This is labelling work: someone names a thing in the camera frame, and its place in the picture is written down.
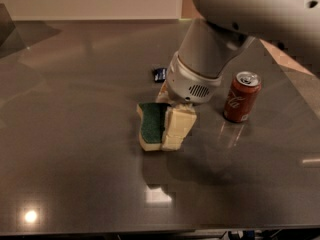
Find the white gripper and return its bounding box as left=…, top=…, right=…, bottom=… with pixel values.
left=155, top=53, right=222, bottom=151

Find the dark blue snack packet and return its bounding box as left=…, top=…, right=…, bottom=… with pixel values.
left=152, top=67, right=167, bottom=83

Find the red soda can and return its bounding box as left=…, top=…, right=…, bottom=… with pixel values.
left=223, top=71, right=262, bottom=123

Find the green and yellow sponge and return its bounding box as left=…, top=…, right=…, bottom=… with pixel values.
left=137, top=103, right=170, bottom=152

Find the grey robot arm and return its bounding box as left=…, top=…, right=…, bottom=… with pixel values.
left=157, top=0, right=320, bottom=151

